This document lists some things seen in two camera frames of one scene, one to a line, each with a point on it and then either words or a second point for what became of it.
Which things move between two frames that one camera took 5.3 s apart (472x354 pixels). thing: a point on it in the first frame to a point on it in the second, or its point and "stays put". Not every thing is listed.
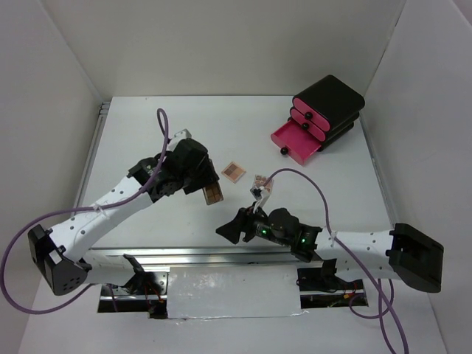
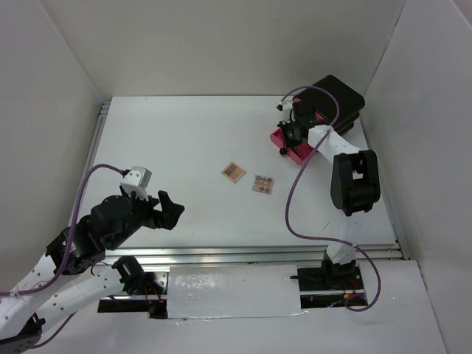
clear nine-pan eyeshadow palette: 259,181 stays put
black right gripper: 243,221 to 285,126
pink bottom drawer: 296,141 stays put
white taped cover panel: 234,291 stays put
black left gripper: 207,176 to 168,217
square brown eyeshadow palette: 234,172 stays put
